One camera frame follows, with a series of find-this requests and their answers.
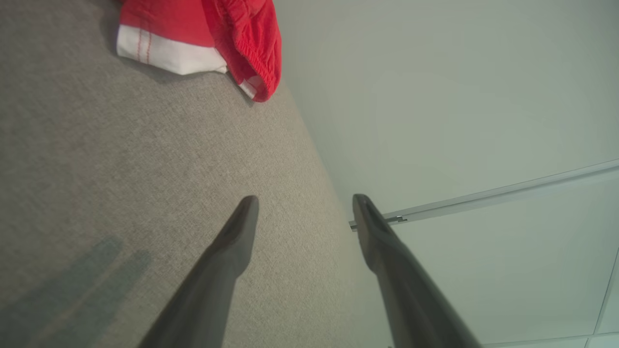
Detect grey metal floor rail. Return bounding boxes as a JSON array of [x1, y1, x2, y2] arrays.
[[349, 159, 619, 232]]

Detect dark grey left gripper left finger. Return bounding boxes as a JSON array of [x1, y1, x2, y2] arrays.
[[138, 195, 260, 348]]

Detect red shorts with white stripe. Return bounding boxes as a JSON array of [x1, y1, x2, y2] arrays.
[[116, 0, 282, 103]]

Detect grey fabric sofa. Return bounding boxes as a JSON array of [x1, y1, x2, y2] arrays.
[[0, 0, 393, 348]]

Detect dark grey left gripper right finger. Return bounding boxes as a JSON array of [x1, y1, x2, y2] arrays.
[[352, 194, 484, 348]]

